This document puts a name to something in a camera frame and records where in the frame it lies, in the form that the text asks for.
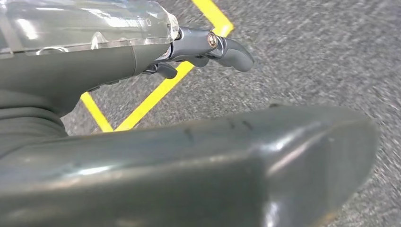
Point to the yellow floor tape square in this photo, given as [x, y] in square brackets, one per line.
[150, 100]

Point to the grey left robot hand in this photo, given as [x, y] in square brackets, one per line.
[156, 175]

